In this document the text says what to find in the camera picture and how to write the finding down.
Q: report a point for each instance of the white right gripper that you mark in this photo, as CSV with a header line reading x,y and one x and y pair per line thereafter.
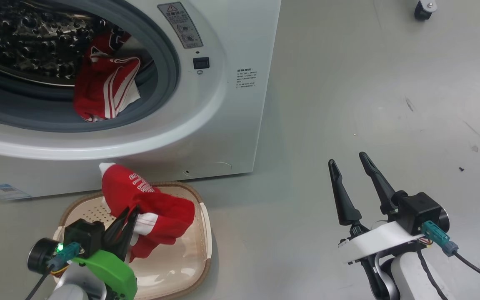
x,y
377,239

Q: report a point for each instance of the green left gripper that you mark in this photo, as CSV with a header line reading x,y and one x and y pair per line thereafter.
x,y
115,275

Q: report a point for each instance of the red garment with white lettering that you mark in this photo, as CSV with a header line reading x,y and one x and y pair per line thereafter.
x,y
161,212

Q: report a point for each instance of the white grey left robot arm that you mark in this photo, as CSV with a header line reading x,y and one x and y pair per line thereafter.
x,y
73,289

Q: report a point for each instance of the cream perforated laundry basket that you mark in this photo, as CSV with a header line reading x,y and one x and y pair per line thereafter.
x,y
173,266

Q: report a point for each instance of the white washing machine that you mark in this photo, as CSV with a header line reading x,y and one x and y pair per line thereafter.
x,y
223,116

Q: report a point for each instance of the blue energy label sticker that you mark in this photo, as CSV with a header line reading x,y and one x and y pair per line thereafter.
x,y
2,191

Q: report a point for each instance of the metal cart leg with caster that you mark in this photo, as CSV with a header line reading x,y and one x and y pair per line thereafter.
x,y
424,9

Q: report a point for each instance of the grey warning label sticker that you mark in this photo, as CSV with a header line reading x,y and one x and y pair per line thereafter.
x,y
181,25

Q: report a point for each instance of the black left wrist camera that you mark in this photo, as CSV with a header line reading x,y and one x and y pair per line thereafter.
x,y
83,235

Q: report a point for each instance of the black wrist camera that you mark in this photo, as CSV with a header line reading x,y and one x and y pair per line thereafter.
x,y
83,235
419,210

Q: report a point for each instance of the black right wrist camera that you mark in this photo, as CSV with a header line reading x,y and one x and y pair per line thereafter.
x,y
419,210

